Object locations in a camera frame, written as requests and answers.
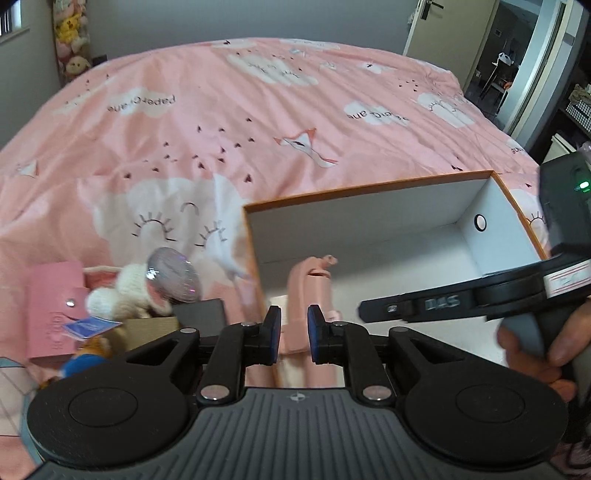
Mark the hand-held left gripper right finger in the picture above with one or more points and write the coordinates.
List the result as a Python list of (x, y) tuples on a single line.
[(316, 333)]

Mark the orange-edged white cardboard box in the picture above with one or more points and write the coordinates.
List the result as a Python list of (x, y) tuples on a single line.
[(369, 221)]

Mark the pink selfie stick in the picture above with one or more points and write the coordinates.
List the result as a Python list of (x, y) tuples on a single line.
[(300, 286)]

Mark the black square box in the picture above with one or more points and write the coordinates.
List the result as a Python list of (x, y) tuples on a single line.
[(201, 316)]

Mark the red panda sailor plush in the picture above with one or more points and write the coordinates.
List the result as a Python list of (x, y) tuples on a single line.
[(87, 330)]

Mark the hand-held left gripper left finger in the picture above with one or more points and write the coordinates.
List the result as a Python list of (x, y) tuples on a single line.
[(273, 333)]

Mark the chair in next room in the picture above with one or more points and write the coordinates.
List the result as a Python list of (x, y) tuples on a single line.
[(498, 74)]

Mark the white crochet bunny toy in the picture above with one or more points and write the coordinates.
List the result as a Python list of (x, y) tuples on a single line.
[(124, 286)]

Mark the gold cardboard box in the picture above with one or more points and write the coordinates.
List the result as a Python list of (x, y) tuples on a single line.
[(143, 330)]

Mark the white checked cloth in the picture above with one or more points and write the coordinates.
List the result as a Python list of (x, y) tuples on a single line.
[(16, 397)]

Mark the dark storage shelf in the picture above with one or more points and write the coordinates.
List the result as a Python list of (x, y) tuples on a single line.
[(575, 115)]

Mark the window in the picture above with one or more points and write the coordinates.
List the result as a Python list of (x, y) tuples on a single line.
[(11, 18)]

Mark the hanging plush toy organiser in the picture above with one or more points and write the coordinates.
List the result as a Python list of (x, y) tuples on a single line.
[(69, 37)]

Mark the person's right hand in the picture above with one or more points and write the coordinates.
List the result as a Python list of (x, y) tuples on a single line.
[(572, 341)]

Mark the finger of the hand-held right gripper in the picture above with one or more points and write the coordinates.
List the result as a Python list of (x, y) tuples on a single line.
[(429, 304)]

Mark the cream room door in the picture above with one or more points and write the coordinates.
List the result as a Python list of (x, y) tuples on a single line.
[(443, 46)]

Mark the pink snap card wallet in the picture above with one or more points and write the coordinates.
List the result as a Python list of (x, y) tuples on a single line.
[(51, 295)]

